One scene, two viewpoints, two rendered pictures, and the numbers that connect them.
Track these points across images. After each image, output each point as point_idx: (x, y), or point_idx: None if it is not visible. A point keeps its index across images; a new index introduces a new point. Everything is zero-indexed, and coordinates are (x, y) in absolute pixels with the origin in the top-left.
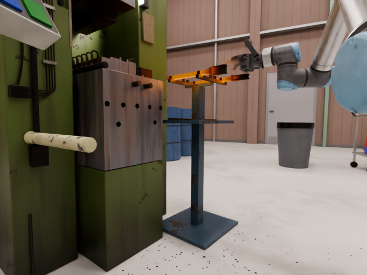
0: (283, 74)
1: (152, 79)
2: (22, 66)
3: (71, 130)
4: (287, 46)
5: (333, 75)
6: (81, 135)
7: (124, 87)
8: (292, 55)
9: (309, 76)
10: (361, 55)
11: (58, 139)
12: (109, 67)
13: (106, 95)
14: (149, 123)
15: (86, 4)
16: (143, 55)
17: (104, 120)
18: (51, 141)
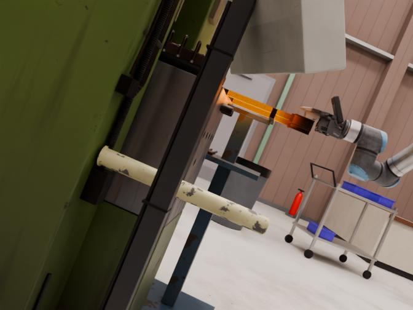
0: (364, 162)
1: (227, 100)
2: (144, 48)
3: (121, 146)
4: (378, 133)
5: None
6: (126, 155)
7: (217, 111)
8: (379, 146)
9: (383, 173)
10: None
11: (208, 198)
12: None
13: (208, 123)
14: (201, 159)
15: None
16: (200, 39)
17: (193, 157)
18: (188, 193)
